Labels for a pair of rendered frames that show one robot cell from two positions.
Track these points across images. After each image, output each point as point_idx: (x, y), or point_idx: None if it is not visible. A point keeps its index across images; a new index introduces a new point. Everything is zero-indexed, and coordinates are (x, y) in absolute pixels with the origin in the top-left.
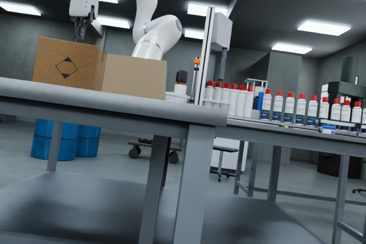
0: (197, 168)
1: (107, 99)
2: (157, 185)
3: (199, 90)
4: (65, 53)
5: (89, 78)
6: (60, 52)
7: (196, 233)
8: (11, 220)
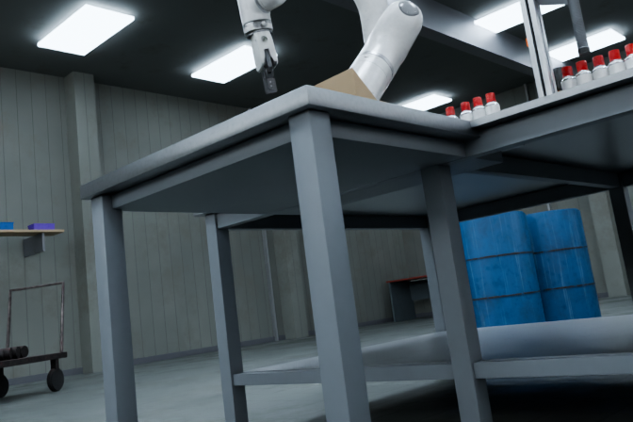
0: (304, 161)
1: (220, 130)
2: (447, 252)
3: (543, 87)
4: None
5: None
6: None
7: (319, 231)
8: None
